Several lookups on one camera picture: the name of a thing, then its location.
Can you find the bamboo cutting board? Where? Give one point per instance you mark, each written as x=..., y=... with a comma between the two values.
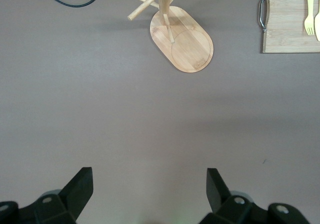
x=285, y=41

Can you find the yellow plastic knife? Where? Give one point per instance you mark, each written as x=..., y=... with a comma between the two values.
x=318, y=26

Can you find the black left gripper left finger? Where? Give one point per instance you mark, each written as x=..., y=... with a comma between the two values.
x=77, y=191

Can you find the brown table cover mat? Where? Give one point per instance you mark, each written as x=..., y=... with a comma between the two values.
x=125, y=121

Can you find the yellow plastic fork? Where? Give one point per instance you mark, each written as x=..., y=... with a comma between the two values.
x=310, y=21

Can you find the wooden mug tree stand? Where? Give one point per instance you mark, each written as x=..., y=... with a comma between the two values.
x=192, y=49

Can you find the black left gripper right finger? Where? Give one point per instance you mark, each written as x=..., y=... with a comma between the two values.
x=217, y=191

